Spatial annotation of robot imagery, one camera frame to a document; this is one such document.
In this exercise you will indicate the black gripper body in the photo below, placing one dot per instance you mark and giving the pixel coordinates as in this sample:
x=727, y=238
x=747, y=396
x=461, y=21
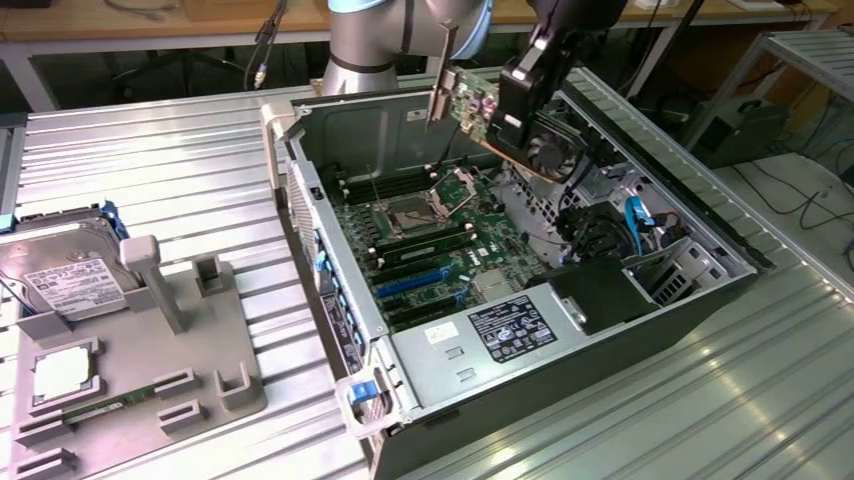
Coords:
x=580, y=12

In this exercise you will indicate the graphics card with black fan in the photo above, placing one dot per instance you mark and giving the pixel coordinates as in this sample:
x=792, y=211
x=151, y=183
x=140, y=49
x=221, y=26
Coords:
x=554, y=150

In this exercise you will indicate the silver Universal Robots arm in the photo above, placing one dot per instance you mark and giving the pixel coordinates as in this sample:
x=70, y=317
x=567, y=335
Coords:
x=373, y=40

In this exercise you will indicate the wooden desk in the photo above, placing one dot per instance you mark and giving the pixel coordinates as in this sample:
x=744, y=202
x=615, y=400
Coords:
x=734, y=17

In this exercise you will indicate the metal socket cover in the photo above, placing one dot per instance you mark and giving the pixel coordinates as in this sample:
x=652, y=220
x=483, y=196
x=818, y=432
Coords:
x=453, y=190

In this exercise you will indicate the silver metal disk bay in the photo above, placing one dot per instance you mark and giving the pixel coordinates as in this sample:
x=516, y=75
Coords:
x=534, y=215

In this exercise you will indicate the black box device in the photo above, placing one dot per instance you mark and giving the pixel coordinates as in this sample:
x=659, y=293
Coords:
x=740, y=135

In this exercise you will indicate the black RAM slot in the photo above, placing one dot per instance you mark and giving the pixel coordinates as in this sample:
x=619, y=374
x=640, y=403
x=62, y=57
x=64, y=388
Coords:
x=385, y=183
x=415, y=234
x=421, y=241
x=389, y=194

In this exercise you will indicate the thin metal locking lever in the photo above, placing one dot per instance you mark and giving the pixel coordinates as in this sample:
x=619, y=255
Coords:
x=377, y=192

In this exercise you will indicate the green motherboard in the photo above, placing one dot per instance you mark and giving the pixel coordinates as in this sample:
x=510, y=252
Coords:
x=493, y=240

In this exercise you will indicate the CPU socket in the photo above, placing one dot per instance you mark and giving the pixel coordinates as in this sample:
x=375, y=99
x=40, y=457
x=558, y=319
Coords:
x=408, y=215

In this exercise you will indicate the RAM stick in slot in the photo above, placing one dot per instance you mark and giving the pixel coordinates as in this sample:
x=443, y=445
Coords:
x=427, y=252

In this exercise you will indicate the silver chipset heatsink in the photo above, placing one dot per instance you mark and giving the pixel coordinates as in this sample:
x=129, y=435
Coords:
x=495, y=284

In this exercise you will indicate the black plastic shroud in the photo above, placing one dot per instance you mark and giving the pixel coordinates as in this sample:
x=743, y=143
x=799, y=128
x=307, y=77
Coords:
x=600, y=295

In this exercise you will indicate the perforated silver disk bay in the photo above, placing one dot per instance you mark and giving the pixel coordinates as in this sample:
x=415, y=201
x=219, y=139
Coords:
x=680, y=280

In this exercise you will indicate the blue expansion slot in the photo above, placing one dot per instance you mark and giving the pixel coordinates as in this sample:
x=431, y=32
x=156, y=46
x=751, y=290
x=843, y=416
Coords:
x=407, y=285

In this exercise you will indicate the blue card retention clip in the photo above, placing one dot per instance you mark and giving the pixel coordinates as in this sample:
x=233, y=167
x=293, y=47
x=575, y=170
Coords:
x=357, y=342
x=341, y=301
x=319, y=260
x=348, y=319

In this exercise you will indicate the long black expansion slot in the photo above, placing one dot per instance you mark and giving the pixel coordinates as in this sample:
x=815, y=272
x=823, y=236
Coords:
x=429, y=317
x=420, y=304

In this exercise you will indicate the black office chair base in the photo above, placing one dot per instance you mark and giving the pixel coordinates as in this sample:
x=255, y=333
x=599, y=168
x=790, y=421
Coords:
x=183, y=62

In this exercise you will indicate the open black PC case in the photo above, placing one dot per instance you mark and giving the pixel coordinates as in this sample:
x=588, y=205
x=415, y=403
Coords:
x=634, y=345

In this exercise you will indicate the grey power supply unit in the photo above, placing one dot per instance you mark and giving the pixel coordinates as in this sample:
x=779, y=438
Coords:
x=433, y=370

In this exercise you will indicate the blue disk caddy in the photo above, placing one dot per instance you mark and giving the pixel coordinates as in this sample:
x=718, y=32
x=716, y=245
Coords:
x=112, y=217

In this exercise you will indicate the blue case latch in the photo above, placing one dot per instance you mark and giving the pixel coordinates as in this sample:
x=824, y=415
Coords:
x=361, y=392

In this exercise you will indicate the silver hard disk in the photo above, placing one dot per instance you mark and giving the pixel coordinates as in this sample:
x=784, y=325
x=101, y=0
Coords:
x=66, y=270

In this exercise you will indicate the grey parts rack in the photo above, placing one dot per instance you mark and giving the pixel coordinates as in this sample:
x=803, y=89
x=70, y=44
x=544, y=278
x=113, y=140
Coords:
x=133, y=345

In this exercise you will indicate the green RAM stick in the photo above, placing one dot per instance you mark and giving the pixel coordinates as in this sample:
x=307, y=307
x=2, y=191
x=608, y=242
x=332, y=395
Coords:
x=140, y=396

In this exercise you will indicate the silver CPU chip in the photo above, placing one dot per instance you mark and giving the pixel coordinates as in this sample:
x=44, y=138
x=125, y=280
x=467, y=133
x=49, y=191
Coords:
x=61, y=375

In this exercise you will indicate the grey metal shelf frame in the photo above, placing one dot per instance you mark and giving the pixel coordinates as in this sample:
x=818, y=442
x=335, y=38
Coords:
x=810, y=47

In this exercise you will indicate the blue grey metal frame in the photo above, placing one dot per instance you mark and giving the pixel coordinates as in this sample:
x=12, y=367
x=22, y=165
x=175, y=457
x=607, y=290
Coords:
x=9, y=165

